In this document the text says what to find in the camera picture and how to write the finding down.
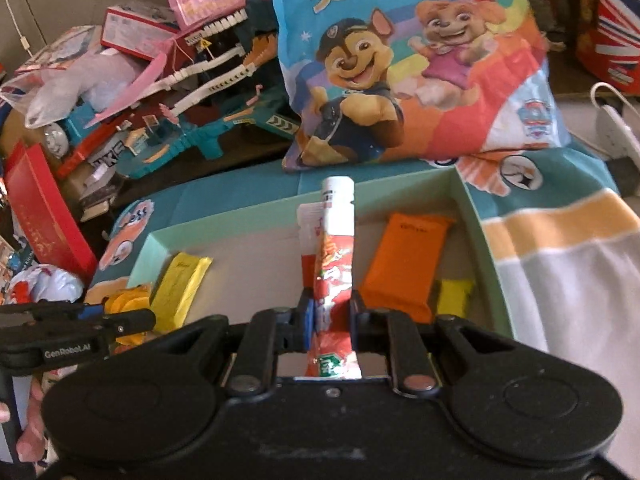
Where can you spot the red white toy figure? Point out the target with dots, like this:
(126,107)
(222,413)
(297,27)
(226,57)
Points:
(50,285)

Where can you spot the pink plastic toy piece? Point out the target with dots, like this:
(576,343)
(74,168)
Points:
(135,85)

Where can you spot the red white snack stick packet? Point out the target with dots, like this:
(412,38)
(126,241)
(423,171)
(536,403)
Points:
(332,260)

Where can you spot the flag print bag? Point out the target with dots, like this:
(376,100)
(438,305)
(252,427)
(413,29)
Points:
(615,20)

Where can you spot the blue toy train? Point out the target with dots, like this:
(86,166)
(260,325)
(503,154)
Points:
(55,142)

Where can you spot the red gift box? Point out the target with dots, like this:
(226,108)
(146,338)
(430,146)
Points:
(40,210)

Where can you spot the teal toy track set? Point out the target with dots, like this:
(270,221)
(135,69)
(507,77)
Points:
(225,85)

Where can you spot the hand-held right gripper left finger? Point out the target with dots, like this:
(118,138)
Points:
(307,320)

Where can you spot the teal cardboard box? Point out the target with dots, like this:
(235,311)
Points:
(240,227)

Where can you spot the person's left hand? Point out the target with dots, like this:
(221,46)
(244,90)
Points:
(32,445)

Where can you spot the orange yellow crinkled snack packet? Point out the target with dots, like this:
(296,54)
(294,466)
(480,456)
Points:
(130,302)

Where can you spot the long yellow snack packet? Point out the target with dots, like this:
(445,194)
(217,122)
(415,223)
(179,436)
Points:
(455,295)

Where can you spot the red white carton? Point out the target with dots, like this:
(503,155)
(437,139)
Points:
(135,30)

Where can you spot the large cartoon dog snack bag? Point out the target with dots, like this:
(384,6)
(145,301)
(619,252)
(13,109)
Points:
(400,60)

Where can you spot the white plastic bag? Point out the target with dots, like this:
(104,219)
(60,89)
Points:
(75,90)

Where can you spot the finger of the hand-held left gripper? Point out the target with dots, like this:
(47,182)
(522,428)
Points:
(130,321)

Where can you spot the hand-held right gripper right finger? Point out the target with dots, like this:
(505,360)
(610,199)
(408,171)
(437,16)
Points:
(357,320)

